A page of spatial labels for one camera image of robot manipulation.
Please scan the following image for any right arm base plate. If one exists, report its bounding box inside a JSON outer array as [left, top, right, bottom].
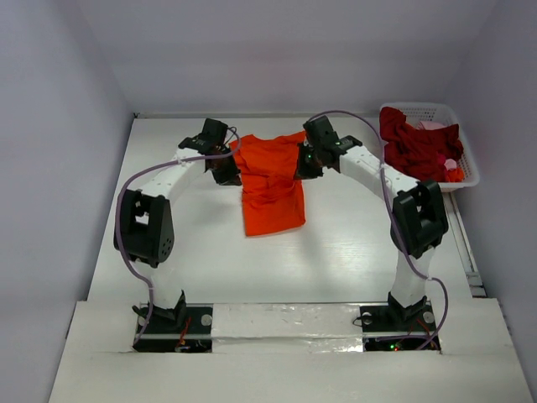
[[352, 304, 436, 353]]

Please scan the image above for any orange t shirt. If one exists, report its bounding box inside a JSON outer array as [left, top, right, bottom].
[[231, 131, 306, 237]]

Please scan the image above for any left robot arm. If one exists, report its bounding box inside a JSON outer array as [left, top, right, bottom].
[[113, 118, 242, 337]]

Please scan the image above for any dark red t shirt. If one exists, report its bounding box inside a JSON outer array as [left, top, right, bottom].
[[379, 106, 465, 184]]

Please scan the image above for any white plastic basket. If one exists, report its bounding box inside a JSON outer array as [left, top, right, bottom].
[[380, 102, 479, 192]]

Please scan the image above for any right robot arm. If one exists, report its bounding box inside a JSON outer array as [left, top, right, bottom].
[[295, 115, 449, 333]]

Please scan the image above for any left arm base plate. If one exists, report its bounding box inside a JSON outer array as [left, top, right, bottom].
[[133, 304, 213, 353]]

